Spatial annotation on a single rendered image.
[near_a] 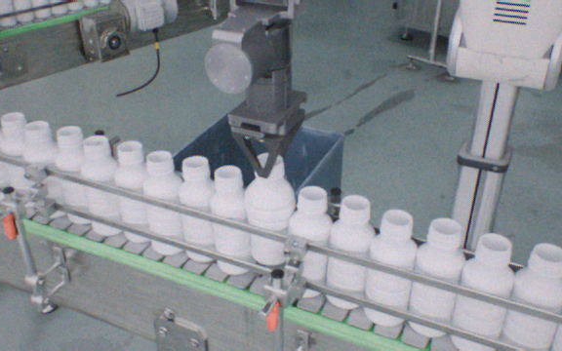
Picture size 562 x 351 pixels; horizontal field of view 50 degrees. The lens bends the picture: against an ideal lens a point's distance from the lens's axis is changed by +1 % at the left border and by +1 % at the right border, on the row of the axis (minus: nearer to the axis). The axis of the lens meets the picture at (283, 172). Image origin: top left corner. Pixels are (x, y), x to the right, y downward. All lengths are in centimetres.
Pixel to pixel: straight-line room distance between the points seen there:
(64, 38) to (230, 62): 159
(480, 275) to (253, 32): 39
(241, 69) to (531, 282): 41
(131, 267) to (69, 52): 134
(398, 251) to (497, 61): 59
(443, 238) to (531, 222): 218
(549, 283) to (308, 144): 82
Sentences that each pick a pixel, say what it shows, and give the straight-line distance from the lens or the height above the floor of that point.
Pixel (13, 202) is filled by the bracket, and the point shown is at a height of 109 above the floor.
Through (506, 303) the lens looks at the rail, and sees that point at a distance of 76.
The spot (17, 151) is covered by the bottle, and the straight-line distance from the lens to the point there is 109.
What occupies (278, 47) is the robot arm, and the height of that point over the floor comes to 137.
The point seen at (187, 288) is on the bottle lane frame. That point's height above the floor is 98.
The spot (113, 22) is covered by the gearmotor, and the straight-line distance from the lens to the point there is 216.
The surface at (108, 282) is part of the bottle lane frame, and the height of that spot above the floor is 93.
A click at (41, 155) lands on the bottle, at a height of 112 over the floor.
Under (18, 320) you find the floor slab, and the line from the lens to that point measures 245.
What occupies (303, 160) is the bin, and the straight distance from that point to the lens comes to 148.
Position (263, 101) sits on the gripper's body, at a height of 130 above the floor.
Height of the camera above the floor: 161
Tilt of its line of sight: 32 degrees down
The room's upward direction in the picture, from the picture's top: straight up
